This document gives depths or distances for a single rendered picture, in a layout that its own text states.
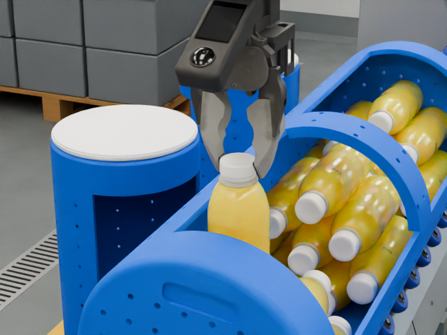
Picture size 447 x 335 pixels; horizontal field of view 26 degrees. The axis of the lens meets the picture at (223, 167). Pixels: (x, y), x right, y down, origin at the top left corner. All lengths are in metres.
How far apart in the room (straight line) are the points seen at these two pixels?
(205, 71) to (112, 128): 0.97
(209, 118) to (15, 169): 3.42
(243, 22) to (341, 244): 0.45
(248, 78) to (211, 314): 0.24
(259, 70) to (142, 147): 0.83
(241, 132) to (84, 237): 0.55
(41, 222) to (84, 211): 2.09
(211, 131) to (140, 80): 3.61
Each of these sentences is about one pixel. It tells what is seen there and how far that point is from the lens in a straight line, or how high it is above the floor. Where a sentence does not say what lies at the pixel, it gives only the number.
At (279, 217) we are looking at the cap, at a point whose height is 1.12.
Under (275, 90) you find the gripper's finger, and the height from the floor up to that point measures 1.39.
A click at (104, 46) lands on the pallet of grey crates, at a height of 0.42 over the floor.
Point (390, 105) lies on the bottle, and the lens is 1.60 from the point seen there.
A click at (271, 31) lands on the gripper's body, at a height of 1.43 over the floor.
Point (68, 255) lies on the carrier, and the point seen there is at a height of 0.81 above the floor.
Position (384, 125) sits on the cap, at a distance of 1.57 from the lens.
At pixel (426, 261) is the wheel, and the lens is 1.56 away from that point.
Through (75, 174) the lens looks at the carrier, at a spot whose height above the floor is 0.99.
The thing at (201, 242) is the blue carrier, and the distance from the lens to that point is 0.99.
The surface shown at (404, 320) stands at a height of 0.92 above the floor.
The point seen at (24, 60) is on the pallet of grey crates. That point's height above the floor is 0.30.
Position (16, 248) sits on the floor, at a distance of 3.70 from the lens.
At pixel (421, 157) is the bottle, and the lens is 1.60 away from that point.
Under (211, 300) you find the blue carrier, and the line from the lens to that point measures 0.97.
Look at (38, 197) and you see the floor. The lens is 4.09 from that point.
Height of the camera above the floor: 1.69
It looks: 23 degrees down
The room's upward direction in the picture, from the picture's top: straight up
